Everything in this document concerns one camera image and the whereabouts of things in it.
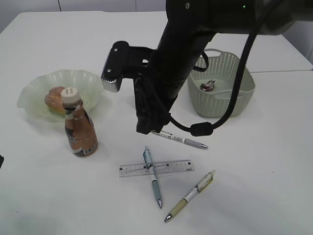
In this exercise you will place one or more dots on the blue white pen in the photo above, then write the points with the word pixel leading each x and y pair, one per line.
pixel 155 185

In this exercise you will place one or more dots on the sugared bread roll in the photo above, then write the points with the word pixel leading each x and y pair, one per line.
pixel 53 100

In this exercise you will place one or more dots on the clear plastic ruler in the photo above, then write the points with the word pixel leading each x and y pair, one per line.
pixel 130 170

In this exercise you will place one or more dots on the small paper ball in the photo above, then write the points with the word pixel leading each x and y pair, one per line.
pixel 209 86

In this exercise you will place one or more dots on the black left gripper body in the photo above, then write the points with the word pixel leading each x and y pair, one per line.
pixel 1 160

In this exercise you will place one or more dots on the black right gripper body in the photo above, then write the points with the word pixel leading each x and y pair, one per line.
pixel 183 41

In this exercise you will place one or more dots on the white pen grey grip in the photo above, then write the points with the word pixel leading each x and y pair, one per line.
pixel 181 140

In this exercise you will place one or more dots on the translucent green ruffled plate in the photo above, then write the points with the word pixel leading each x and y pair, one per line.
pixel 32 97

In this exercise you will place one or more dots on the white cream pen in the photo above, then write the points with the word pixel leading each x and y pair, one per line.
pixel 198 188

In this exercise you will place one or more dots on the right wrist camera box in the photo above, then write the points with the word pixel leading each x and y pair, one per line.
pixel 124 61

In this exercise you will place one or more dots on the brown coffee drink bottle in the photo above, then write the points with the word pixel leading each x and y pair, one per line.
pixel 79 127

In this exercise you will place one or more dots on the pale green plastic basket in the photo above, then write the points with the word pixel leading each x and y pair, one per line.
pixel 222 67

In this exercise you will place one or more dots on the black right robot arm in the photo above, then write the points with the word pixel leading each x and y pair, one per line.
pixel 251 17

